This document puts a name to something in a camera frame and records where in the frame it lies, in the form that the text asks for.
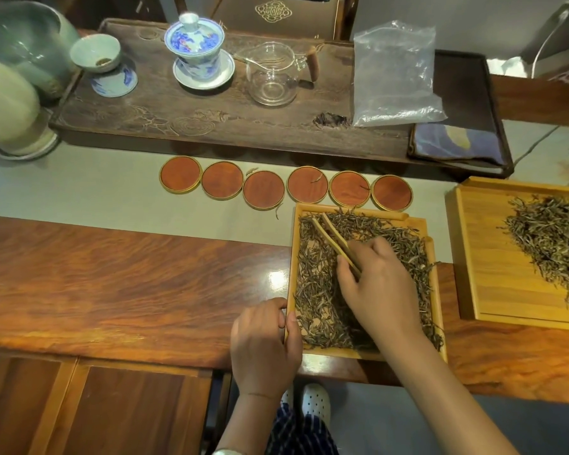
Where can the person's right hand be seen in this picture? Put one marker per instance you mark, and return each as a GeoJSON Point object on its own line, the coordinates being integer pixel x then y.
{"type": "Point", "coordinates": [384, 298]}

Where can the person's left hand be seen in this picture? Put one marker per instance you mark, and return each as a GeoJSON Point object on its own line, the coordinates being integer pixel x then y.
{"type": "Point", "coordinates": [261, 350]}

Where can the person's left thumb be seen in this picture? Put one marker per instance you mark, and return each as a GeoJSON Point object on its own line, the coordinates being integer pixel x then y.
{"type": "Point", "coordinates": [291, 326]}

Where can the person's right thumb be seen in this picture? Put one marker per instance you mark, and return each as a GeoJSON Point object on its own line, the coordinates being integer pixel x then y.
{"type": "Point", "coordinates": [347, 284]}

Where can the bamboo tweezers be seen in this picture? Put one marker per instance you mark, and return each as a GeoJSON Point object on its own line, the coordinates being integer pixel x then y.
{"type": "Point", "coordinates": [334, 239]}

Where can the small bamboo tray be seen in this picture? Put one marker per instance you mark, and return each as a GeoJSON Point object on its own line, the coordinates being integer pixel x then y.
{"type": "Point", "coordinates": [431, 279]}

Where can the person's right forearm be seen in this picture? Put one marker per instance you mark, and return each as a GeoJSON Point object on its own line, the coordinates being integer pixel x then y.
{"type": "Point", "coordinates": [436, 402]}

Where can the person's left forearm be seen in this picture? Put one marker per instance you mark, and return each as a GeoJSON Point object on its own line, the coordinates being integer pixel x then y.
{"type": "Point", "coordinates": [246, 426]}

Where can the spread dried tea leaves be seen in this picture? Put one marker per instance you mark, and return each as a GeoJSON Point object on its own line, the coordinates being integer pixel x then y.
{"type": "Point", "coordinates": [317, 289]}

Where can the white perforated left shoe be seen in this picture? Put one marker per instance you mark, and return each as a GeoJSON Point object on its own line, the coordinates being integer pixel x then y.
{"type": "Point", "coordinates": [287, 398]}

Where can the white perforated shoe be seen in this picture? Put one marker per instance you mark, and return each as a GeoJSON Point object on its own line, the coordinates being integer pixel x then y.
{"type": "Point", "coordinates": [316, 401]}
{"type": "Point", "coordinates": [287, 398]}

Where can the white perforated right shoe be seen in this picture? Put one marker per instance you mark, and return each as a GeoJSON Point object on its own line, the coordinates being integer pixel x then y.
{"type": "Point", "coordinates": [316, 401]}

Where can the dark striped trousers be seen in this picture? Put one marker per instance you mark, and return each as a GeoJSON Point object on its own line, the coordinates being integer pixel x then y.
{"type": "Point", "coordinates": [298, 435]}

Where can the row of round wooden coasters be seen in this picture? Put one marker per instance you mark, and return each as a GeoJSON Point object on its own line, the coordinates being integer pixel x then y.
{"type": "Point", "coordinates": [263, 189]}

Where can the large bamboo tray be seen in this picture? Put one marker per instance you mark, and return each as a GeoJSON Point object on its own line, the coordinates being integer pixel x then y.
{"type": "Point", "coordinates": [483, 260]}

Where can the loose tea leaves clump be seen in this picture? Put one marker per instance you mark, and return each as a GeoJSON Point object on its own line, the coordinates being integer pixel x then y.
{"type": "Point", "coordinates": [332, 119]}

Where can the folded purple tea cloth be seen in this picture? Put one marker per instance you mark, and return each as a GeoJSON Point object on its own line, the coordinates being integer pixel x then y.
{"type": "Point", "coordinates": [455, 142]}

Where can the wooden cabinet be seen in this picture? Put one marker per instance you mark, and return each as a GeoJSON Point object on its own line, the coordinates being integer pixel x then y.
{"type": "Point", "coordinates": [99, 407]}

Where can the heap of dried tea leaves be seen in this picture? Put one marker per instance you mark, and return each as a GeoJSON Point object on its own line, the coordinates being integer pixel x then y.
{"type": "Point", "coordinates": [554, 236]}

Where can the clear plastic bag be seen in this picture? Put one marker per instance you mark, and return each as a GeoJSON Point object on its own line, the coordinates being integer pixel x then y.
{"type": "Point", "coordinates": [393, 75]}

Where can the dark carved wooden tea tray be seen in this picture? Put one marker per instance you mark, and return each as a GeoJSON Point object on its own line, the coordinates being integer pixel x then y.
{"type": "Point", "coordinates": [208, 113]}

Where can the grey table runner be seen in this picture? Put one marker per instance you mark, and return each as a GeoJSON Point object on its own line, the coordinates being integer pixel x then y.
{"type": "Point", "coordinates": [99, 194]}

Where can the white gaiwan saucer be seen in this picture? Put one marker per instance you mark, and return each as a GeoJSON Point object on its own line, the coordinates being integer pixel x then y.
{"type": "Point", "coordinates": [218, 78]}

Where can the blue white porcelain gaiwan bowl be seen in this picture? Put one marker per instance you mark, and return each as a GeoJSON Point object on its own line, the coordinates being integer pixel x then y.
{"type": "Point", "coordinates": [197, 63]}

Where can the carved wooden chair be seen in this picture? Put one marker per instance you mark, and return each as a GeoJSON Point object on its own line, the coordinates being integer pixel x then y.
{"type": "Point", "coordinates": [275, 14]}

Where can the blue white porcelain gaiwan lid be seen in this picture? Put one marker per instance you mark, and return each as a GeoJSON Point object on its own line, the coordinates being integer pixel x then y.
{"type": "Point", "coordinates": [194, 37]}

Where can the blue white porcelain dish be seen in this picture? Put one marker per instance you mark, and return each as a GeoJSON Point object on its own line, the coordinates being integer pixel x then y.
{"type": "Point", "coordinates": [118, 82]}

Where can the white round pot base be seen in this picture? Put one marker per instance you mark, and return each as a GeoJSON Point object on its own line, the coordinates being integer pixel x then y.
{"type": "Point", "coordinates": [33, 142]}

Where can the celadon teacup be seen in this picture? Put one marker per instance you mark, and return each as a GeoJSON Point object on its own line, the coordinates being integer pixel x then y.
{"type": "Point", "coordinates": [92, 54]}

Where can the cream ceramic pot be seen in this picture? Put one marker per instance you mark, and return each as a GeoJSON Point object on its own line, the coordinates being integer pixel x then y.
{"type": "Point", "coordinates": [4, 104]}

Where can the green ceramic vase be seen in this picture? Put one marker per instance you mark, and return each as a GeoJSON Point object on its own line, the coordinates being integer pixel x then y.
{"type": "Point", "coordinates": [33, 37]}

